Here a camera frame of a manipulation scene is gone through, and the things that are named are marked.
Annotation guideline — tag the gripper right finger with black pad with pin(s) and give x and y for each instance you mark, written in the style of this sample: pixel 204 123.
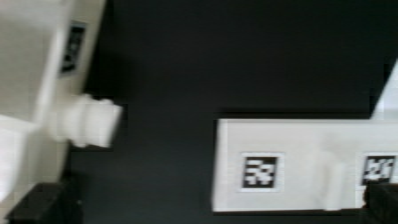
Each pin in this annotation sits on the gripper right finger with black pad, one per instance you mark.
pixel 380 212

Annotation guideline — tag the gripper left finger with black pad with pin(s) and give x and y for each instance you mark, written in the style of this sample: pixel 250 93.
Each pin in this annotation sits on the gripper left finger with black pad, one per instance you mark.
pixel 49 205

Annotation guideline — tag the white cabinet door panel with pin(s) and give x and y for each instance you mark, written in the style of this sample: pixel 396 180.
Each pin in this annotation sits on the white cabinet door panel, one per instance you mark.
pixel 296 164

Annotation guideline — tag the white cabinet body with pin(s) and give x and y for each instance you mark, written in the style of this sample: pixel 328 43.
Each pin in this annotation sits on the white cabinet body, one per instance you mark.
pixel 53 116

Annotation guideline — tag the flat white tag board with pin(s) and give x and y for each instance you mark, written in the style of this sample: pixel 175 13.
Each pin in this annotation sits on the flat white tag board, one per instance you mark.
pixel 387 108

